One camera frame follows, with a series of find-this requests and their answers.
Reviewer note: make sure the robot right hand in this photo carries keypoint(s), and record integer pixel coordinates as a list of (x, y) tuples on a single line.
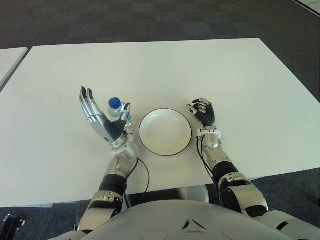
[(208, 115)]

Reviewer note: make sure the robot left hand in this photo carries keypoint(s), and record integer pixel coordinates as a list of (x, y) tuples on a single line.
[(102, 123)]

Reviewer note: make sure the clear water bottle blue cap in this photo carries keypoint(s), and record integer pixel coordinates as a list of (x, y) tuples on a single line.
[(114, 106)]

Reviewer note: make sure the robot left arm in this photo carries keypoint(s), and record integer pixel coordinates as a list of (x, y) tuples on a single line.
[(112, 185)]

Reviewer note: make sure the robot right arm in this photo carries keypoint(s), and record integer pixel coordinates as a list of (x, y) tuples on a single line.
[(222, 160)]

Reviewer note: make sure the white plate black rim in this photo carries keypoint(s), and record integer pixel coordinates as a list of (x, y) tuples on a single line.
[(165, 132)]

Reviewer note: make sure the white robot waist part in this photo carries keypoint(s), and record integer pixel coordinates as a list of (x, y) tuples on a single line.
[(196, 193)]

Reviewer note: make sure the neighbouring white table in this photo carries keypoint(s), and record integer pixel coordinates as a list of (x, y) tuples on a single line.
[(10, 61)]

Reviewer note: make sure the grey robot torso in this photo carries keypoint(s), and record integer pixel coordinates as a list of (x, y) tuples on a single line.
[(162, 220)]

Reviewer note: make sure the black stand with caster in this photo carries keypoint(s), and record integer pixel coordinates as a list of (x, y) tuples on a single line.
[(12, 223)]

